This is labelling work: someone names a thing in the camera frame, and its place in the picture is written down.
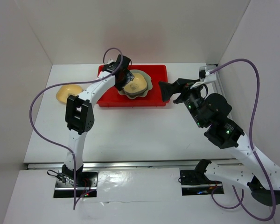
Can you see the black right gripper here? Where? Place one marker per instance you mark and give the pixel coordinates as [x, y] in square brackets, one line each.
[182, 86]

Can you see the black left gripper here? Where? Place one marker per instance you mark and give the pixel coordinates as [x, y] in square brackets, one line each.
[129, 76]

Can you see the yellow square panda plate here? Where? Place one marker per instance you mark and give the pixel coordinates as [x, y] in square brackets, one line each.
[66, 90]
[136, 87]

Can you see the large green scalloped bowl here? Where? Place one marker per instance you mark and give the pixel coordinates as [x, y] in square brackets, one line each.
[149, 84]

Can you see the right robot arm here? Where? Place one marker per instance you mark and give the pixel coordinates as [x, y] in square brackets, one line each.
[211, 112]

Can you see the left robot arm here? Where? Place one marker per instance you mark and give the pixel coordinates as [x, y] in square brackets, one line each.
[80, 116]

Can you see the red plastic bin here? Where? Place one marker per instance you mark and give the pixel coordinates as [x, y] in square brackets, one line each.
[157, 73]

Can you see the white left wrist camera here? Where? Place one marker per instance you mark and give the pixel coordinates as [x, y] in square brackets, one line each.
[110, 61]

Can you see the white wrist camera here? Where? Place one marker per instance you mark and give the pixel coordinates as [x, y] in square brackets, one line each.
[110, 61]
[205, 77]

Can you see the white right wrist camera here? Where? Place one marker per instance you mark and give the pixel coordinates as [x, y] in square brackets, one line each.
[205, 77]

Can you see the aluminium side rail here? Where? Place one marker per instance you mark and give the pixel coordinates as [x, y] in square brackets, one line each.
[217, 85]

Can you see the aluminium front rail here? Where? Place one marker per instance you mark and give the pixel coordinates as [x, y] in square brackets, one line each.
[120, 164]

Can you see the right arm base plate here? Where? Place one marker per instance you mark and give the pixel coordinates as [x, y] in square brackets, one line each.
[196, 184]

